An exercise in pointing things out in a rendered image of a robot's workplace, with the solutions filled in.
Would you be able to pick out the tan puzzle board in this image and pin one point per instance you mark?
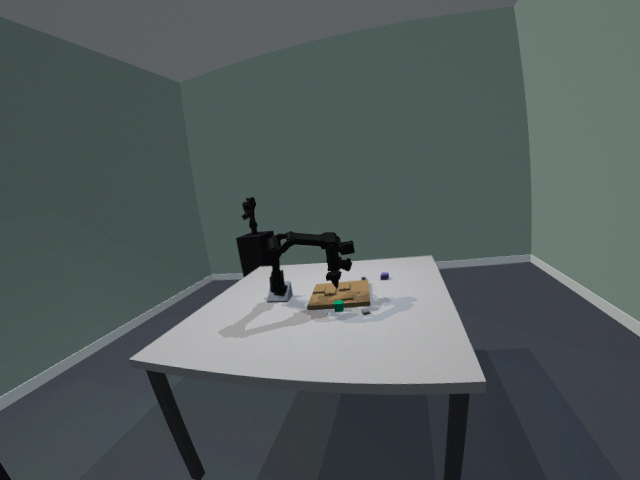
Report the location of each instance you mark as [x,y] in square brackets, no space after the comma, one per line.
[353,294]

